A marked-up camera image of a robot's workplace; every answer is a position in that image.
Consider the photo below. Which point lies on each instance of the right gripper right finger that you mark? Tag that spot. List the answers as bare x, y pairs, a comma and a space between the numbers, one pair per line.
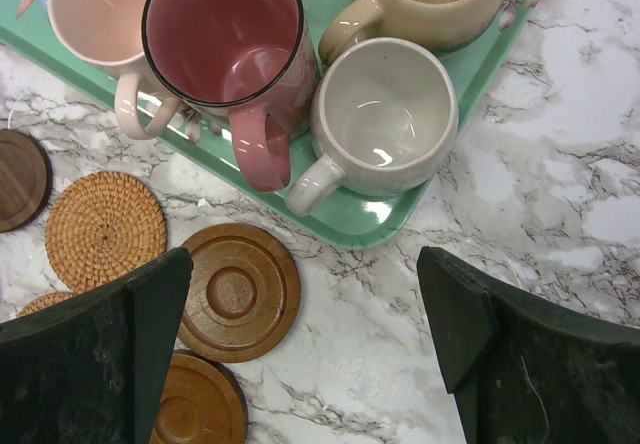
523, 369

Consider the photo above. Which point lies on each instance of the green floral tray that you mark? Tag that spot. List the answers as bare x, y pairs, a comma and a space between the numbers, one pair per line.
346, 219

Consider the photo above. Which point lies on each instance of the brown wooden coaster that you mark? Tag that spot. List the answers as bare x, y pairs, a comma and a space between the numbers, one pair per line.
201, 403
244, 295

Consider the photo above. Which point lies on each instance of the red floral mug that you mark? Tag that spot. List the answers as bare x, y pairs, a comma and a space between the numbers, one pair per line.
252, 61

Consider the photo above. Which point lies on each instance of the dark walnut coaster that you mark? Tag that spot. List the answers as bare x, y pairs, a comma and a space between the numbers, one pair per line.
26, 179

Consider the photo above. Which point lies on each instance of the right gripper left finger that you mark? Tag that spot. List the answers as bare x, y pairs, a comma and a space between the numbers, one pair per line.
92, 368

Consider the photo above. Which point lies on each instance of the tan beige mug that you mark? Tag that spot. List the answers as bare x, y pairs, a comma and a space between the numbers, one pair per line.
440, 26

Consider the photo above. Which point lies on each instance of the light pink mug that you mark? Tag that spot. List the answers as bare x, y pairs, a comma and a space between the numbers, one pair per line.
107, 34

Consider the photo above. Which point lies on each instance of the white speckled mug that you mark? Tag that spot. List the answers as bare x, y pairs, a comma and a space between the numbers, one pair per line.
384, 118

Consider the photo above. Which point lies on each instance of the woven rattan coaster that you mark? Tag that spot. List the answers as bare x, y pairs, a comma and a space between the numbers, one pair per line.
101, 227
44, 301

